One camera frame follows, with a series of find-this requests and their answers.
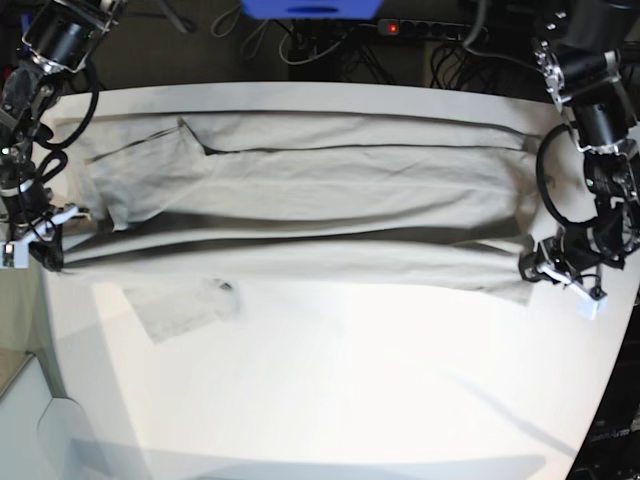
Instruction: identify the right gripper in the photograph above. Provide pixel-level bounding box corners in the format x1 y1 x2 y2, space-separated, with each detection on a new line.
1 204 90 272

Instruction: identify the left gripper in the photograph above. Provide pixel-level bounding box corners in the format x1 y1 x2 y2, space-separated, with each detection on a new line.
518 235 605 295

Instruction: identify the grey t-shirt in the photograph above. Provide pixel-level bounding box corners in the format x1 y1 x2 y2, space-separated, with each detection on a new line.
63 113 537 341

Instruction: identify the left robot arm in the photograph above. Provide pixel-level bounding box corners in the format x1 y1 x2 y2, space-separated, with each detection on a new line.
519 1 639 303

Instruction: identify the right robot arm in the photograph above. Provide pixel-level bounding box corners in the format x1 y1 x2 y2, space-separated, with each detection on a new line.
1 1 126 272

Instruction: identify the black power strip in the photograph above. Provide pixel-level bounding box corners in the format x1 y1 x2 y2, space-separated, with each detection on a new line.
376 19 472 41

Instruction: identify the blue box overhead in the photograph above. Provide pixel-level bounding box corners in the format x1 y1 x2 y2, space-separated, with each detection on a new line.
241 0 383 20

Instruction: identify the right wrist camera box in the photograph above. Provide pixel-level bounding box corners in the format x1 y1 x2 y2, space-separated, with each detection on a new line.
1 242 29 269

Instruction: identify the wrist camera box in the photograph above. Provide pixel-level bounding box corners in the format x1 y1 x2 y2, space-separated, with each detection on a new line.
577 292 608 320
1 242 29 269

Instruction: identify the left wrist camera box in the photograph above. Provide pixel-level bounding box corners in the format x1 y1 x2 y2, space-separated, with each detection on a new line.
577 292 608 320

